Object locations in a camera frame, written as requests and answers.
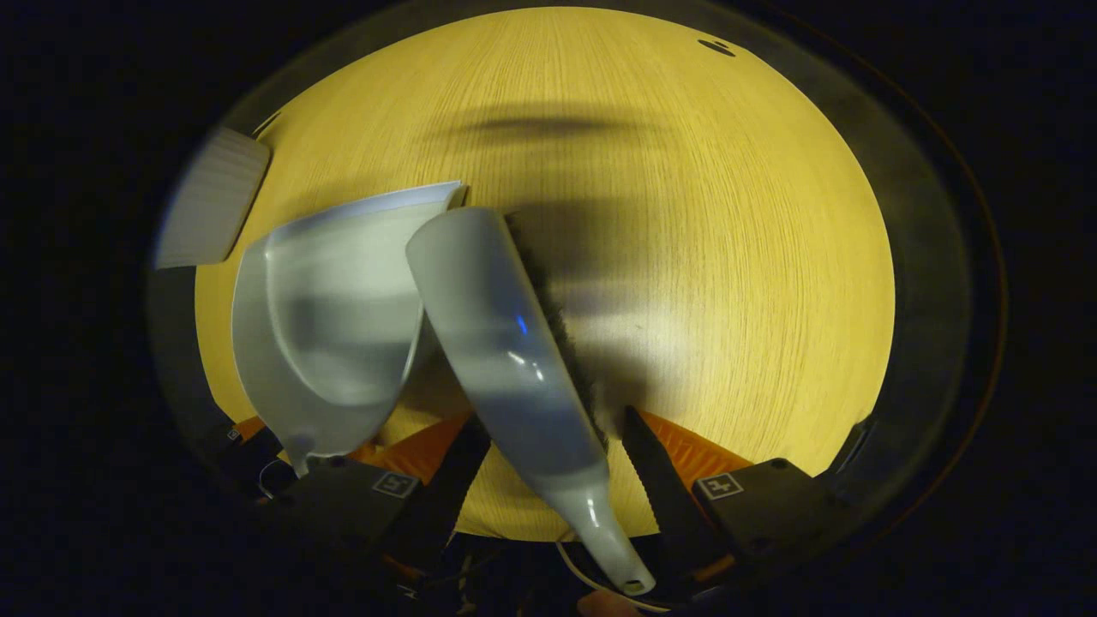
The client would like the white garbage bin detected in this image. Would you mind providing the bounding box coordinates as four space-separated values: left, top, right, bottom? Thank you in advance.
154 127 272 269

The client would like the small white broom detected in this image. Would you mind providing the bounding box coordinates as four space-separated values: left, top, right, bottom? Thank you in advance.
405 206 657 597

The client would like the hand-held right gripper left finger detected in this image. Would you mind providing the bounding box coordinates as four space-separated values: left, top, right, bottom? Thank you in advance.
276 411 494 588

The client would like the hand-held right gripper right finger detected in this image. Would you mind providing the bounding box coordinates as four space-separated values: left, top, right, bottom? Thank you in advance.
622 405 847 585

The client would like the white dustpan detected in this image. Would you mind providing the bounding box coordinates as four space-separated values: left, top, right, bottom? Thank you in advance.
231 180 469 477

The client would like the white cable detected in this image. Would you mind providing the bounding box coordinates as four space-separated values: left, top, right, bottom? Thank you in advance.
555 540 674 614

